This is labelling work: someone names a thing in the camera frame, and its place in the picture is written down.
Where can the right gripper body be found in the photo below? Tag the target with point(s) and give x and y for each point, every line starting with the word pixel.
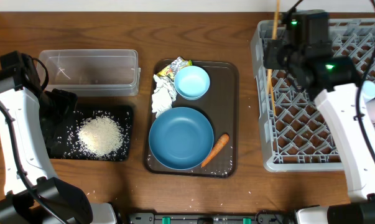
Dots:
pixel 282 58

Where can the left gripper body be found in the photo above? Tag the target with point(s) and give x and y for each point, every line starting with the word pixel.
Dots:
pixel 54 106

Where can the pile of white rice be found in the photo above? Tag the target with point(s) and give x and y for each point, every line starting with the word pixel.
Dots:
pixel 100 135

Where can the light blue cup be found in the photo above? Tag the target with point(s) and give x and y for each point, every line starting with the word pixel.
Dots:
pixel 368 91

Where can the light blue bowl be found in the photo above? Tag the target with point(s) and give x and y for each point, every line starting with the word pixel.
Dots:
pixel 192 82

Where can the large blue plate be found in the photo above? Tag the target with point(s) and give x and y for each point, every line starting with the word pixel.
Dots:
pixel 181 138

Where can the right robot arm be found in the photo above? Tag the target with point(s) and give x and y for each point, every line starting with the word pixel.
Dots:
pixel 353 133

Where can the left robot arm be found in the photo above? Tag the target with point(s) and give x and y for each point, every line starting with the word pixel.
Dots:
pixel 33 191

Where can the black waste tray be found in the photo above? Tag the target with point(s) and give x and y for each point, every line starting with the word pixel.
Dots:
pixel 125 137

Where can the grey dishwasher rack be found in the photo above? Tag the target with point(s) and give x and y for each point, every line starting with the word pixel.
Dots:
pixel 298 139

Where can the clear plastic bin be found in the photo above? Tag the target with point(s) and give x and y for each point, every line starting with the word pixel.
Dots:
pixel 91 72

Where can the brown serving tray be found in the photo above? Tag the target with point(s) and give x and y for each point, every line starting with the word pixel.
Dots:
pixel 220 106

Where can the crumpled white napkin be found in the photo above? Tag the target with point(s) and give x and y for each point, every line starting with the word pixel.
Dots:
pixel 163 96

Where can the foil snack wrapper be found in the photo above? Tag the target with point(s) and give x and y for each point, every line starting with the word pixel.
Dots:
pixel 171 70

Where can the orange carrot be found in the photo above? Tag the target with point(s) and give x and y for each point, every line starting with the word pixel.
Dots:
pixel 221 142

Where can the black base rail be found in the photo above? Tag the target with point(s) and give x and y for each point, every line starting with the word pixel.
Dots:
pixel 258 218

